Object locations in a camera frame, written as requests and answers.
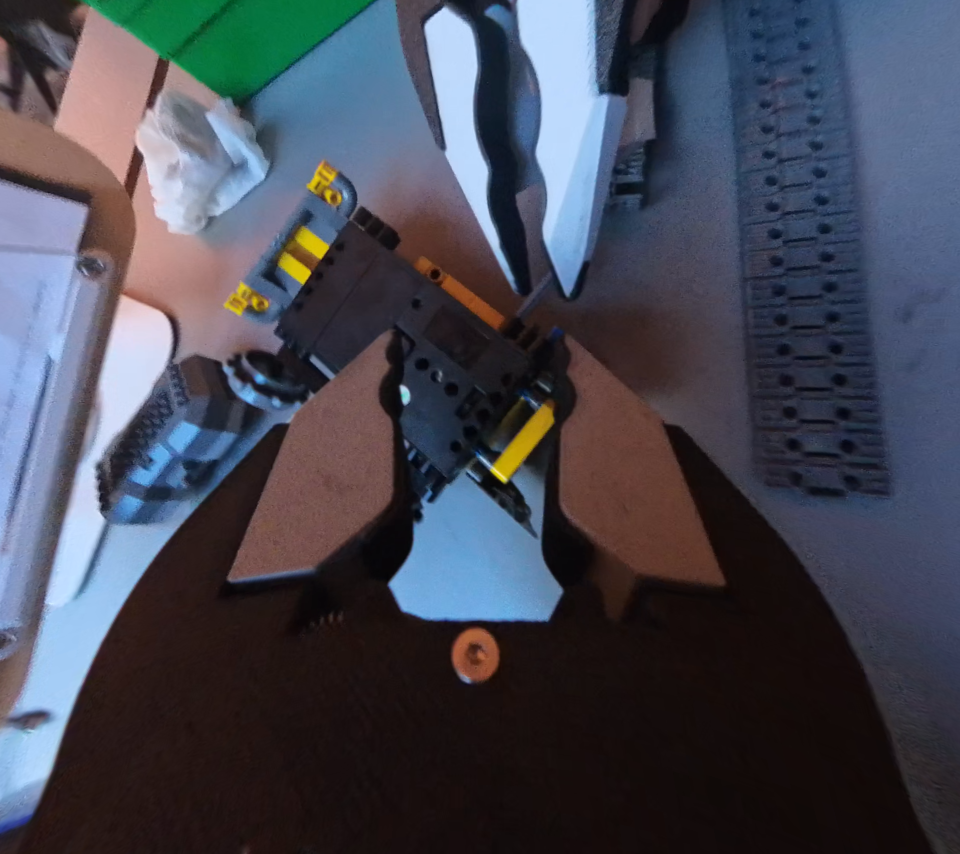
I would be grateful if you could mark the dark grey brick block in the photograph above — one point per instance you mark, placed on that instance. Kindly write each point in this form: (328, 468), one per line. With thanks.
(172, 442)

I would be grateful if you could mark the black yellow toy brick vehicle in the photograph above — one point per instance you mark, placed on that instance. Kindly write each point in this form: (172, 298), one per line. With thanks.
(360, 284)

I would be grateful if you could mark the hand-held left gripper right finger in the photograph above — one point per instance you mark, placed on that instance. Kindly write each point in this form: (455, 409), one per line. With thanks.
(637, 487)

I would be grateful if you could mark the long grey toy track strip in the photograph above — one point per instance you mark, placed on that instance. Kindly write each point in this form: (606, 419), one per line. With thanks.
(806, 269)

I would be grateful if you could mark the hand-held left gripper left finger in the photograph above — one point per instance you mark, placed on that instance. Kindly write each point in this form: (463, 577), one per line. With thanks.
(315, 479)

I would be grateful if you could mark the grey desk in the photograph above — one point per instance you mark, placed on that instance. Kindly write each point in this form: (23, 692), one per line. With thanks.
(675, 344)

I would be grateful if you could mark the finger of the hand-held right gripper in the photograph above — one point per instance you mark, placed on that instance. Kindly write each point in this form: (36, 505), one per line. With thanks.
(454, 82)
(570, 44)

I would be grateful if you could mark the white rounded flat plate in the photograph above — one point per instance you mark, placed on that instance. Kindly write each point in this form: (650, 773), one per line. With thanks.
(139, 359)

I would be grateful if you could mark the crumpled white plastic bag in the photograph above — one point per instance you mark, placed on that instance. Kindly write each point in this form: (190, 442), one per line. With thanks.
(195, 172)

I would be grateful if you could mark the sign board with wooden edge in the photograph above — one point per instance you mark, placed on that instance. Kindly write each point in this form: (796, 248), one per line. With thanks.
(45, 344)

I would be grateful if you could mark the grey metal toy axle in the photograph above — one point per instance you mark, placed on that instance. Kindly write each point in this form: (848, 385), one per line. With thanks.
(536, 297)

